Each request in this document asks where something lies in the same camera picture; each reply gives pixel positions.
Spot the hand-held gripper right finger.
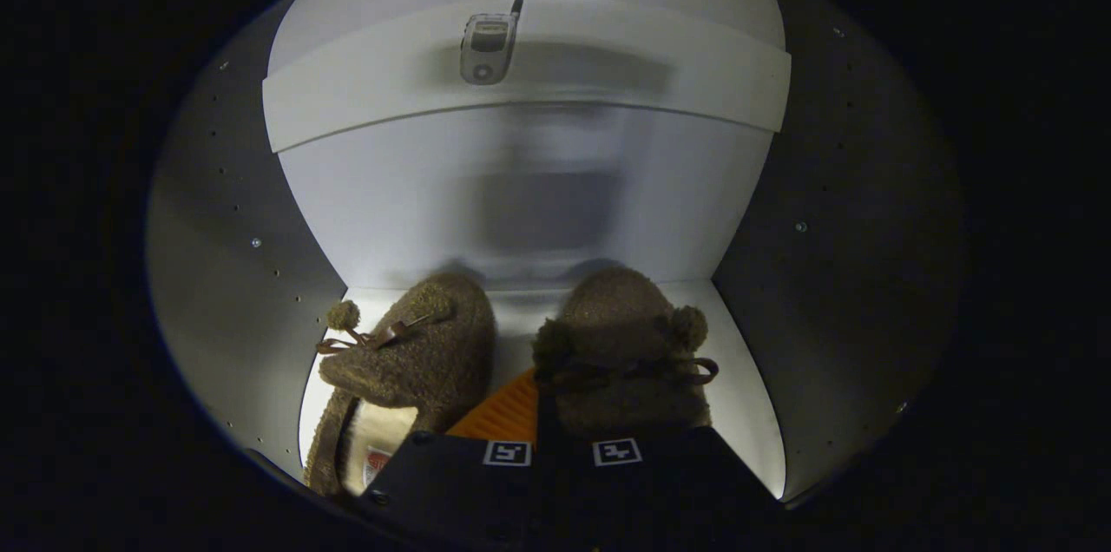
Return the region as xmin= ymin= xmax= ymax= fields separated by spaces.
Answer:
xmin=555 ymin=424 xmax=784 ymax=552

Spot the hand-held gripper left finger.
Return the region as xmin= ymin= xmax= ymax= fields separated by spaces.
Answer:
xmin=358 ymin=367 xmax=561 ymax=552

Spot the brown fuzzy slipper shoe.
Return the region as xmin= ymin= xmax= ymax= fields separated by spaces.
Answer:
xmin=531 ymin=267 xmax=720 ymax=440
xmin=304 ymin=273 xmax=497 ymax=498

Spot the grey shoe cabinet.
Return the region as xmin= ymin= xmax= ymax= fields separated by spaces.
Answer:
xmin=146 ymin=0 xmax=966 ymax=505

